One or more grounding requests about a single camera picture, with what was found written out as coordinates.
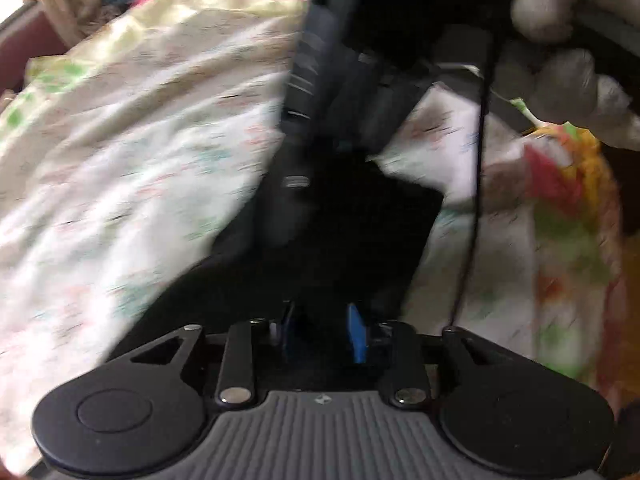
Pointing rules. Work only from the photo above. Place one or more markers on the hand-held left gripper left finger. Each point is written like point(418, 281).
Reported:
point(288, 332)

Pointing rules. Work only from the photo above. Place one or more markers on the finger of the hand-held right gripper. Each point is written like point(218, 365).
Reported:
point(295, 200)

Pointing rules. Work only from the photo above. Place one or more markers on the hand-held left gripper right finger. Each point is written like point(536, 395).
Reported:
point(356, 335)

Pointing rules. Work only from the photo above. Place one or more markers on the black pants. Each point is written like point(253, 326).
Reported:
point(380, 220)

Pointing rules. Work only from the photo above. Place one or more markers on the person's right hand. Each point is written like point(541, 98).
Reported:
point(545, 10)

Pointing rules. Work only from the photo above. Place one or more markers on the floral bed quilt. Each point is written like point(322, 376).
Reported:
point(150, 160)

